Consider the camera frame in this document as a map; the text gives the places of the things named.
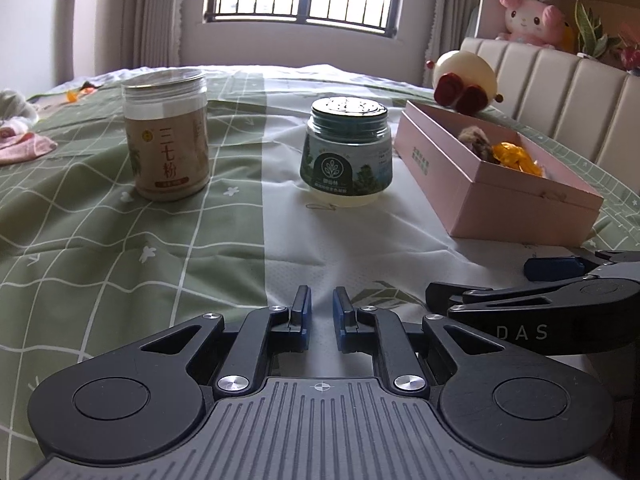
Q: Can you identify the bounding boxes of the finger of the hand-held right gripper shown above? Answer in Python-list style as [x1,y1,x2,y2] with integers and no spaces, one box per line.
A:
[425,280,585,322]
[523,248,640,282]

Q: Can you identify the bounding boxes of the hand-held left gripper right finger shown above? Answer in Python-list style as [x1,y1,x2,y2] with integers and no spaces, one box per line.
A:
[332,285,506,397]

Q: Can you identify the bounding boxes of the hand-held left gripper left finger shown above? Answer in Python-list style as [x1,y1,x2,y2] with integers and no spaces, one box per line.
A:
[140,285,314,397]

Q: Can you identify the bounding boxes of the pink cardboard box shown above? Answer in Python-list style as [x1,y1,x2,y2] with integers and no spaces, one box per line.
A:
[393,99,606,250]

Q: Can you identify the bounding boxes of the mauve grey towel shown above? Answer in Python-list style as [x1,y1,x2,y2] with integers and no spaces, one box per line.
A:
[457,127,502,165]

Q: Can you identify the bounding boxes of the orange soft item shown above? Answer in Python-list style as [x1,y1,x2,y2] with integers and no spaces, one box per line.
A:
[491,141,546,179]

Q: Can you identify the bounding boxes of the green label jar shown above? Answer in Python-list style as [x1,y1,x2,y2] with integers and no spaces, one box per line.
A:
[299,96,394,207]

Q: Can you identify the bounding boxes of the beige padded headboard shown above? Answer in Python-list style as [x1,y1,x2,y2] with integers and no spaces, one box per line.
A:
[459,36,640,173]

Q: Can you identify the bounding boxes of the cream round toy red feet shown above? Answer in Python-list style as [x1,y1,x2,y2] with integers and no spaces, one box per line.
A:
[425,50,501,114]

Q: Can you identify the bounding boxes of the green grid bed sheet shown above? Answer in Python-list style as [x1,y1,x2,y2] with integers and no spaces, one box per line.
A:
[0,67,640,411]

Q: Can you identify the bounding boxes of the red flower plant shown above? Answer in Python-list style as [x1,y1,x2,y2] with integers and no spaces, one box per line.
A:
[617,21,640,75]

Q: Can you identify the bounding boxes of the beige powder jar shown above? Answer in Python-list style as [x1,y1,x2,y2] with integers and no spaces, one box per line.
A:
[121,68,211,203]

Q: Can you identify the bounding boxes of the green potted plant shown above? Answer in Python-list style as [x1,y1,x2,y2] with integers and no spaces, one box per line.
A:
[572,0,622,62]

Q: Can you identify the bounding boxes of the light blue blanket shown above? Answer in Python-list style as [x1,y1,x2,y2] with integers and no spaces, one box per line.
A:
[27,64,436,93]

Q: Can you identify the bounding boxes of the pink plush toy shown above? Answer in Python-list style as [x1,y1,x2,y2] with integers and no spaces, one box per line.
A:
[495,0,575,52]

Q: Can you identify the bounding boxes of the beige curtain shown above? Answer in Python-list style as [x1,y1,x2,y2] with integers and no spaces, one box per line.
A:
[112,0,185,69]
[424,0,490,86]

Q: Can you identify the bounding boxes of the small orange toy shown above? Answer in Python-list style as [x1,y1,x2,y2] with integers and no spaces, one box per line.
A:
[64,80,103,105]

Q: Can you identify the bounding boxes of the pink cloth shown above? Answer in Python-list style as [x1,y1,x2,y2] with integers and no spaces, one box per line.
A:
[0,127,59,167]

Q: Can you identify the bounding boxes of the grey white plush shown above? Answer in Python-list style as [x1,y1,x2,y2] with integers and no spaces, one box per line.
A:
[0,88,40,123]

